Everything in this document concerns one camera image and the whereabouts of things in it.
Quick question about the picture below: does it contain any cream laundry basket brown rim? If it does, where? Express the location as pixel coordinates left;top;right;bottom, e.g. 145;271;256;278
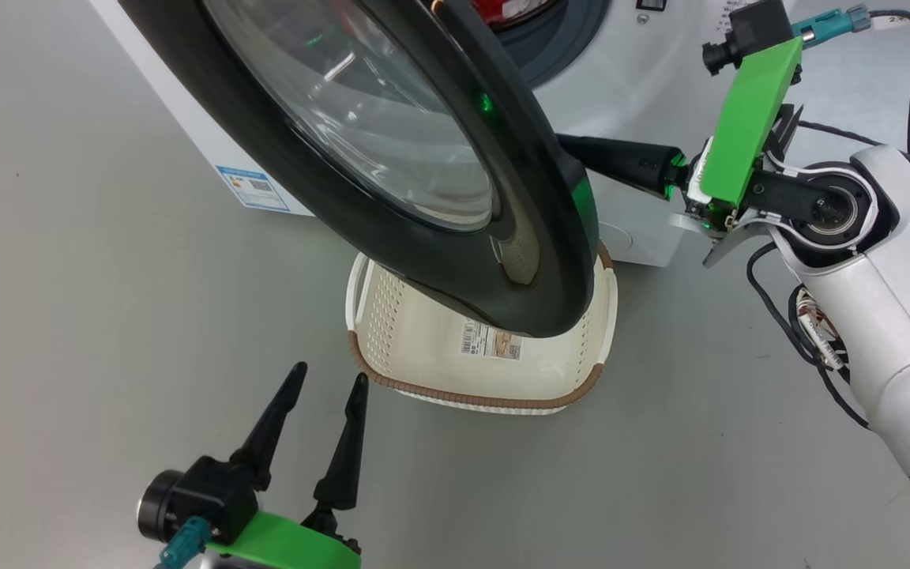
344;241;620;416

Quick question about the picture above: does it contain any white front-load washing machine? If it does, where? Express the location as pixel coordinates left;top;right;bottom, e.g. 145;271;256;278
92;0;799;268

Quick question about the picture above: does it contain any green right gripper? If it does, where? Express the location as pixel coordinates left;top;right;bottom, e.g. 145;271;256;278
558;38;805;233

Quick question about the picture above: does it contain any paper label inside basket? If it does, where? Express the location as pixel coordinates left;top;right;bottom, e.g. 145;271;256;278
459;316;523;362

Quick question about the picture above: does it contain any teal left camera connector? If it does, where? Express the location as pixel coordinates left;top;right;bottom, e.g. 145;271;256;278
158;518;211;569

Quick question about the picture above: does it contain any white wire connector bundle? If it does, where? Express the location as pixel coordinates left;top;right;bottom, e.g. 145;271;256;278
788;284;851;372

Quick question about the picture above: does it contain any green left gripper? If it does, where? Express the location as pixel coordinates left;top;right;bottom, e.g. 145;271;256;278
206;362;370;569

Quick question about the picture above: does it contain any black round glass washer door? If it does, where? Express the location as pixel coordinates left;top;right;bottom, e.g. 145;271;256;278
119;0;600;339

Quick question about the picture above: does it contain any red and white garment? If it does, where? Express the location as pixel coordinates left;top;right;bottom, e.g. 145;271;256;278
471;0;562;32

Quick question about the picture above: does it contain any grey rubber door gasket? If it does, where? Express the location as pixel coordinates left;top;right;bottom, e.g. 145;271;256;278
494;0;614;89

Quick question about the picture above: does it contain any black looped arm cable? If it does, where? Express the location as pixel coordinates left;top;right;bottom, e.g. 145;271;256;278
746;241;871;431

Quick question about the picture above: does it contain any blue energy label sticker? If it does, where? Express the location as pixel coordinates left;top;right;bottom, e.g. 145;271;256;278
216;164;291;213

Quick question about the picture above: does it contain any teal right camera connector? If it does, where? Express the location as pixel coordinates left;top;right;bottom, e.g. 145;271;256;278
791;4;871;48

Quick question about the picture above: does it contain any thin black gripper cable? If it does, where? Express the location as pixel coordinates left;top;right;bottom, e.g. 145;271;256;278
799;119;886;149

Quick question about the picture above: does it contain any teal camera connector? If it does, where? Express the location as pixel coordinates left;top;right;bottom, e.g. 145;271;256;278
158;518;211;569
791;4;871;48

